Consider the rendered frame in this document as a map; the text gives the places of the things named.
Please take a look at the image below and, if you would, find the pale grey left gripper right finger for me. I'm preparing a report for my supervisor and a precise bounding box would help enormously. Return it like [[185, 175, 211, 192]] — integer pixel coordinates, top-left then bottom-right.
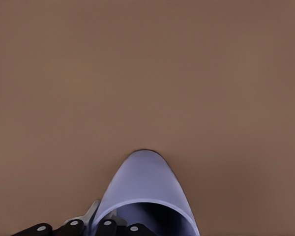
[[93, 208, 158, 236]]

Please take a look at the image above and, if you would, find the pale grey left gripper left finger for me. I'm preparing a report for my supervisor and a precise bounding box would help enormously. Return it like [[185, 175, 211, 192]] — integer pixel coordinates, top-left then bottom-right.
[[10, 199, 102, 236]]

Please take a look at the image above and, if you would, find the purple cup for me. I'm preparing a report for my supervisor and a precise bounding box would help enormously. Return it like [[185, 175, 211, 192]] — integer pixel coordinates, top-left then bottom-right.
[[89, 148, 201, 236]]

